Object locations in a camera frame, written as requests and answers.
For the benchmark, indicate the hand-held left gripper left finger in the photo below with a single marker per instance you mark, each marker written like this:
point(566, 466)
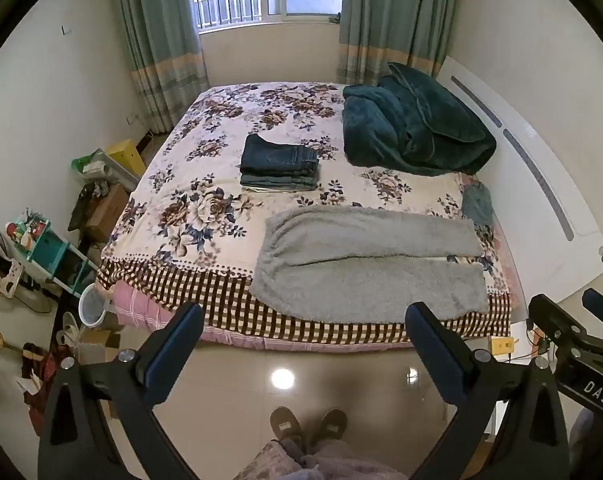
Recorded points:
point(174, 355)

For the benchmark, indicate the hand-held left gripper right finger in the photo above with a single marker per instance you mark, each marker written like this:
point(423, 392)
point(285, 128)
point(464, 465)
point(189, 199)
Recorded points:
point(436, 355)

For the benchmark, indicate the grey fuzzy pants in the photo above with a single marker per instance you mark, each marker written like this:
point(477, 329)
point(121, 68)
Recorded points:
point(356, 245)

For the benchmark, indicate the person's right forearm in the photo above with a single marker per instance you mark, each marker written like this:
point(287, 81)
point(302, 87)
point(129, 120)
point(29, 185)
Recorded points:
point(596, 450)

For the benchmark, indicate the white bedside cabinet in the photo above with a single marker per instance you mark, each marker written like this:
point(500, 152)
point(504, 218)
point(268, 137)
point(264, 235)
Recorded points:
point(524, 347)

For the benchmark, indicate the yellow power box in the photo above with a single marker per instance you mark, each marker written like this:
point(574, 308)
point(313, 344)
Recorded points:
point(501, 346)

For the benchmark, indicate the open cardboard box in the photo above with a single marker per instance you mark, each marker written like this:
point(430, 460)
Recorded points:
point(98, 346)

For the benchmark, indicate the white trash bin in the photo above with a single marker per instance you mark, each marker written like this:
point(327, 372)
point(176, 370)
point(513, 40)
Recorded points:
point(92, 310)

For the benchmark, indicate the white headboard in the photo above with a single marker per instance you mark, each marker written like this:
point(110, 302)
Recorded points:
point(524, 220)

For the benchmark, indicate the white slippers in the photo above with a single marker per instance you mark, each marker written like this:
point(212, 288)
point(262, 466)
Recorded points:
point(68, 327)

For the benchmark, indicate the person's right slipper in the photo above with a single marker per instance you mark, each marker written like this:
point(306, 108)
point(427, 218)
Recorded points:
point(331, 425)

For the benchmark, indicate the person's slipper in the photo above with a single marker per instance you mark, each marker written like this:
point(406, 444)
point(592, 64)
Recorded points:
point(331, 425)
point(286, 422)

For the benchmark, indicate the person's left slipper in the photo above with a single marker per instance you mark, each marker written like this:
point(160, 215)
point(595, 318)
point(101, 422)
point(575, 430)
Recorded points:
point(286, 422)

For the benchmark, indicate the small grey-blue cloth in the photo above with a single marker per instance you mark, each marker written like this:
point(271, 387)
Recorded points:
point(477, 205)

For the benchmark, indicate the red clothes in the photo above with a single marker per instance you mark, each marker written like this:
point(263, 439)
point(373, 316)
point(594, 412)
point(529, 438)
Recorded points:
point(36, 375)

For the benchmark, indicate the teal shelf rack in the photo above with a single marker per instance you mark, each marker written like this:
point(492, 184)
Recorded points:
point(51, 255)

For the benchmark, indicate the bed with floral sheet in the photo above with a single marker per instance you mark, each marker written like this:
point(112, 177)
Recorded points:
point(206, 200)

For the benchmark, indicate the brown cardboard box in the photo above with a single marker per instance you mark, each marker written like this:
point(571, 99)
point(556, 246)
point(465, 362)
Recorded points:
point(108, 210)

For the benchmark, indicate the black cloth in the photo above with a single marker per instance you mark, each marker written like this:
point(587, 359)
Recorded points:
point(80, 205)

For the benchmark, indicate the folded grey-blue jeans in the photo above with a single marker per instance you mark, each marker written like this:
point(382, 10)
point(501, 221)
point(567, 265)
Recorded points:
point(281, 183)

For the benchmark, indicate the green plastic bag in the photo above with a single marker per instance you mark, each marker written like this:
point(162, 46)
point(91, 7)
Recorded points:
point(83, 164)

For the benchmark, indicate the folded dark blue jeans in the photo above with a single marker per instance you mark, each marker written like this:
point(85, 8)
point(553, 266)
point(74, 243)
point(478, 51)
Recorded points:
point(276, 155)

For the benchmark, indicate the teal fleece blanket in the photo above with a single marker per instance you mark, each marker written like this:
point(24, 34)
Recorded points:
point(406, 130)

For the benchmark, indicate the green curtain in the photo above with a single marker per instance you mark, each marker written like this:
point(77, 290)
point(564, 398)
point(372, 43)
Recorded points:
point(156, 35)
point(391, 20)

